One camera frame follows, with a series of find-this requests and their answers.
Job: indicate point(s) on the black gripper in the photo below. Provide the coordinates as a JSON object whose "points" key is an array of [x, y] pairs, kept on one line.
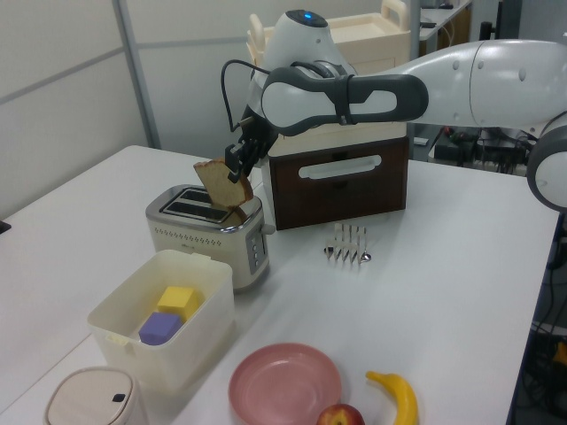
{"points": [[259, 139]]}

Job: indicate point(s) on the brown bread slice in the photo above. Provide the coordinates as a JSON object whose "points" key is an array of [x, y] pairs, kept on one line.
{"points": [[219, 186]]}

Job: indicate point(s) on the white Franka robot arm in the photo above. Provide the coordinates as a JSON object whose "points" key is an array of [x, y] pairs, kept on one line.
{"points": [[487, 84]]}

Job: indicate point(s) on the cream and chrome toaster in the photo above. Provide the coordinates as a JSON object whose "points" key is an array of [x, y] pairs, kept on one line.
{"points": [[199, 239]]}

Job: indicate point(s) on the dark brown wooden drawer box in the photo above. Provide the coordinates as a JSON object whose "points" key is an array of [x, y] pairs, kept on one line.
{"points": [[354, 195]]}

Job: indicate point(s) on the silver metal toast rack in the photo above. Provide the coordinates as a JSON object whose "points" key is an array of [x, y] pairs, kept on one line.
{"points": [[347, 250]]}

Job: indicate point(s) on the yellow cube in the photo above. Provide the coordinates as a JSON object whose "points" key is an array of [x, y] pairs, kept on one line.
{"points": [[175, 299]]}

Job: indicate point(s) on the small grey flat block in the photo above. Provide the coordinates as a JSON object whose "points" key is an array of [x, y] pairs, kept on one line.
{"points": [[421, 141]]}

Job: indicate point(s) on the purple cube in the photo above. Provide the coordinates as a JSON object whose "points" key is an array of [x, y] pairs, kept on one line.
{"points": [[157, 329]]}

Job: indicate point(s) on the white plastic storage bin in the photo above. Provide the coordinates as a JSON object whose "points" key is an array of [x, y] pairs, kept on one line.
{"points": [[177, 354]]}

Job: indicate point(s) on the pink plate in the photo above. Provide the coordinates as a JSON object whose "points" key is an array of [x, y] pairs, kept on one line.
{"points": [[283, 385]]}

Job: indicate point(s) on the black object at table edge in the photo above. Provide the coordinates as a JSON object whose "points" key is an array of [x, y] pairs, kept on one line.
{"points": [[3, 227]]}

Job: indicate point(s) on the red apple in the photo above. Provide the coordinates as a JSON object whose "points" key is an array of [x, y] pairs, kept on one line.
{"points": [[339, 416]]}

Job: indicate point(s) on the small white lidded trash can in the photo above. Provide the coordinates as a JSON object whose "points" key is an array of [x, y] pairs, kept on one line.
{"points": [[93, 398]]}

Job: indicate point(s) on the yellow banana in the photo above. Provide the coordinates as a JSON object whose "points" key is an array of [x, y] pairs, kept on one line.
{"points": [[405, 394]]}

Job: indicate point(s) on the yellow tool below table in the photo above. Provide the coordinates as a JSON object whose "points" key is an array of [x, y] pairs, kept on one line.
{"points": [[561, 354]]}

